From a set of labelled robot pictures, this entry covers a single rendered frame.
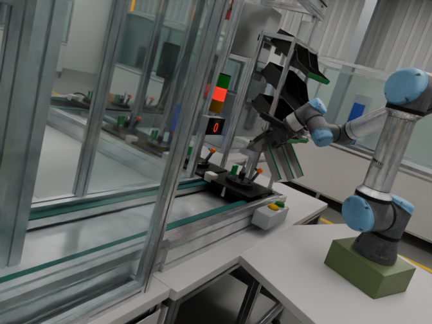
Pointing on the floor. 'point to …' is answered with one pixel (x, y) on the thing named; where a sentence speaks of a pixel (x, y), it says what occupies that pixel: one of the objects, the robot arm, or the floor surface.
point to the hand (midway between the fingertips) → (251, 144)
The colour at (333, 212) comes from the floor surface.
